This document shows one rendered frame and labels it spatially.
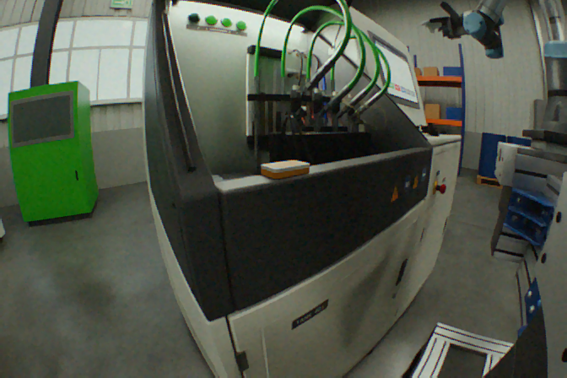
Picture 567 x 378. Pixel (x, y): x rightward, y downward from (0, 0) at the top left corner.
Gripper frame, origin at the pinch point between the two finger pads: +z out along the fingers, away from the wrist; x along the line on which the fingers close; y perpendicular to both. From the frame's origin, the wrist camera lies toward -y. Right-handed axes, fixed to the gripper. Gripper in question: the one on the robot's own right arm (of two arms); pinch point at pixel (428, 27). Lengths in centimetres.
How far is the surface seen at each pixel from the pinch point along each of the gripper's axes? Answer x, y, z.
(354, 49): -33.4, 10.9, 14.2
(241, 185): -87, 39, -36
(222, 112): -85, 30, 21
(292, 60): -54, 12, 31
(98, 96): -290, -56, 320
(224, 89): -83, 22, 21
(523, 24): 654, -186, 59
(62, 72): -351, -113, 291
